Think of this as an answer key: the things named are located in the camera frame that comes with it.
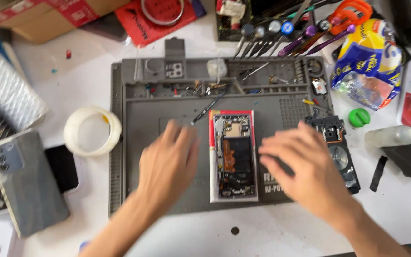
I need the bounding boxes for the person's right hand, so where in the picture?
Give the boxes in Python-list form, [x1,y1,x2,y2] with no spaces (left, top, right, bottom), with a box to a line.
[258,121,357,224]

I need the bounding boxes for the person's left hand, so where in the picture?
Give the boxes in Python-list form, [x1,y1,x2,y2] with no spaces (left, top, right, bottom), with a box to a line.
[138,119,201,210]

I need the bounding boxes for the grey silicone repair mat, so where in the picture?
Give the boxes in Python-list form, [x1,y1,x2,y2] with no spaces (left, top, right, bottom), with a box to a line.
[108,37,334,217]

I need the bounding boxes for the opened smartphone with red edge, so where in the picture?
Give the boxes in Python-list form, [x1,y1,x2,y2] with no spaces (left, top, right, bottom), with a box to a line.
[208,109,259,203]

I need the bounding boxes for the black phone back cover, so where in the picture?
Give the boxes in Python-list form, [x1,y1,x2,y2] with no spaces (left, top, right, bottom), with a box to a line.
[305,115,362,195]

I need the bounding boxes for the small white phone part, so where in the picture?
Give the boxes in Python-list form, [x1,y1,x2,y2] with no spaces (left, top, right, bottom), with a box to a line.
[312,78,328,95]

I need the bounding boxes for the small clear plastic cup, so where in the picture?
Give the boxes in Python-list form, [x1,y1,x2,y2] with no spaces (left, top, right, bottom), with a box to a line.
[207,59,227,78]

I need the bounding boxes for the metal tweezers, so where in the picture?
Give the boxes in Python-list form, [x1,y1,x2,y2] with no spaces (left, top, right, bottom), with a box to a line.
[241,62,270,81]

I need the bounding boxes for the green round cap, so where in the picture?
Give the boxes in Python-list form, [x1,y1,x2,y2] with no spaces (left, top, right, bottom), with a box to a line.
[348,108,371,128]

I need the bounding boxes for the black strip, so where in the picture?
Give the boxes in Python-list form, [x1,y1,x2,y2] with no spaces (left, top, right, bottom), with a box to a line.
[369,155,389,193]

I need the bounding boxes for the clear plastic squeeze bottle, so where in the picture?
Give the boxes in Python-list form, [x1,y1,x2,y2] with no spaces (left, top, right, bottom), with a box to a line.
[364,125,411,148]

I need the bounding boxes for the white tape roll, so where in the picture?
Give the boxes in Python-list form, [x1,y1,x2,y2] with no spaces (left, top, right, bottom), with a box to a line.
[63,105,123,158]

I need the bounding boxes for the black tool tray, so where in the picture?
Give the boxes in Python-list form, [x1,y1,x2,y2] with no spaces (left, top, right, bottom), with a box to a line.
[215,0,317,43]

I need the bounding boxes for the row of precision screwdrivers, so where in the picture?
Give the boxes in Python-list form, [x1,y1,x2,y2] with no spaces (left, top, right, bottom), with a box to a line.
[232,19,358,60]

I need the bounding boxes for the red packet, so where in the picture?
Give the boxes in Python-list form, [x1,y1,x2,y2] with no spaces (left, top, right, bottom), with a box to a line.
[114,0,200,48]

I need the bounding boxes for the black smartphone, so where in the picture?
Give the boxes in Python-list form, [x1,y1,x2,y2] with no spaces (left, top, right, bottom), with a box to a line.
[0,144,80,215]

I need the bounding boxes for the blue yellow plastic bag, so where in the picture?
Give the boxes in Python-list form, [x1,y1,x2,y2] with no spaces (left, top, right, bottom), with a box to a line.
[331,19,404,111]

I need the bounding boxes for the clear tape roll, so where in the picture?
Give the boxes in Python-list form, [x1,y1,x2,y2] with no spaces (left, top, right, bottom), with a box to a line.
[140,0,186,26]

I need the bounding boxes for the dark grey pad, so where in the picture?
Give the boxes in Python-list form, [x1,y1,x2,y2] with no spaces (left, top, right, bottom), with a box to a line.
[382,123,411,180]

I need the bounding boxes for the grey smartphone in clear case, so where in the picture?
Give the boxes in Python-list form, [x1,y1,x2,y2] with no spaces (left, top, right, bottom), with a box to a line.
[0,129,71,238]

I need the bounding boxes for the white bubble wrap sheet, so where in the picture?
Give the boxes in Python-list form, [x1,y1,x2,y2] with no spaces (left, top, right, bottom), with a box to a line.
[0,39,49,131]

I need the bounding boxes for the brown cardboard box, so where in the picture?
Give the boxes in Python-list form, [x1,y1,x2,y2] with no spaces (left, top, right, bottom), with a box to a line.
[0,0,132,45]

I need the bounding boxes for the orange handled tool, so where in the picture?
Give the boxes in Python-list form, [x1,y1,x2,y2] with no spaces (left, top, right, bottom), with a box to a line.
[326,0,373,36]

